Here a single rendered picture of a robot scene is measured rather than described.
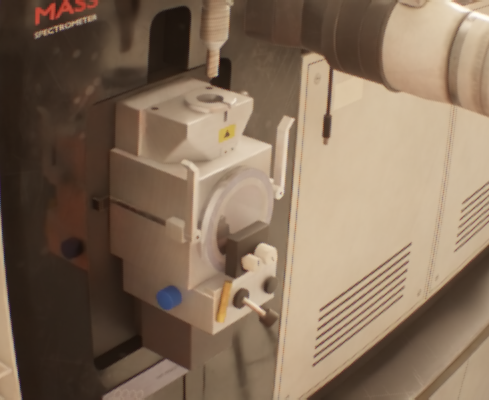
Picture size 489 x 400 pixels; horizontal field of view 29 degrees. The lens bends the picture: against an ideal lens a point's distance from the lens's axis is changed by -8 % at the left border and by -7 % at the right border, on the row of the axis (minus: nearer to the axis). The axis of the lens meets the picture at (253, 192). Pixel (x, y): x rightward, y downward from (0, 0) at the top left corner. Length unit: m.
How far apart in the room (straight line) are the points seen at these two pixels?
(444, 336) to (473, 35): 0.98
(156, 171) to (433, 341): 0.84
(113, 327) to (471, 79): 0.43
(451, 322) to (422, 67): 0.99
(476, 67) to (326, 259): 0.58
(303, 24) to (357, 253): 0.58
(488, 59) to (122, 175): 0.34
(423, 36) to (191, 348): 0.37
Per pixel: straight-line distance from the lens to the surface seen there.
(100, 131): 0.80
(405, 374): 1.46
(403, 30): 0.65
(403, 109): 1.23
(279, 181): 0.85
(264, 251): 0.82
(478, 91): 0.63
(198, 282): 0.81
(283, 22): 0.70
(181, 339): 0.88
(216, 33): 0.78
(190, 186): 0.75
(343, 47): 0.67
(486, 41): 0.63
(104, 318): 0.89
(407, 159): 1.28
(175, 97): 0.82
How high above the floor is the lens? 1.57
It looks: 25 degrees down
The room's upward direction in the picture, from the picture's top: 4 degrees clockwise
